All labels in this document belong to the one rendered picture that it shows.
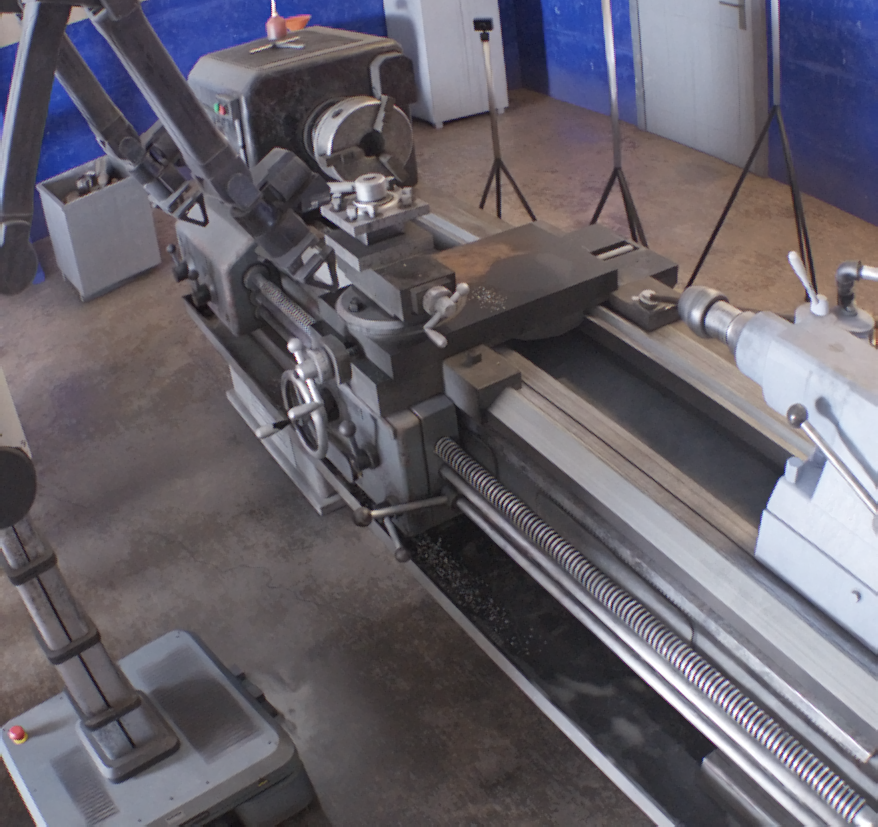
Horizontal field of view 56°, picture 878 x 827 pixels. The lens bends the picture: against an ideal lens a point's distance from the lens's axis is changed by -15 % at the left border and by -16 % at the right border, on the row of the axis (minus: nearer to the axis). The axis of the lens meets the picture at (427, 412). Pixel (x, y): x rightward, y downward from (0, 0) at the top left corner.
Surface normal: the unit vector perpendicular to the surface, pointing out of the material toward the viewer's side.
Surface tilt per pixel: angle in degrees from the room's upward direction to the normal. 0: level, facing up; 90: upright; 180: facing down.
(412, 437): 90
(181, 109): 91
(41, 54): 89
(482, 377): 0
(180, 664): 0
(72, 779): 0
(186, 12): 90
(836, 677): 36
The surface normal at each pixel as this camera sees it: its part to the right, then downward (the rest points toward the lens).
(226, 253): -0.54, -0.50
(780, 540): -0.85, 0.37
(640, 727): -0.10, -0.82
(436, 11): 0.51, 0.44
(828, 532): -0.80, -0.07
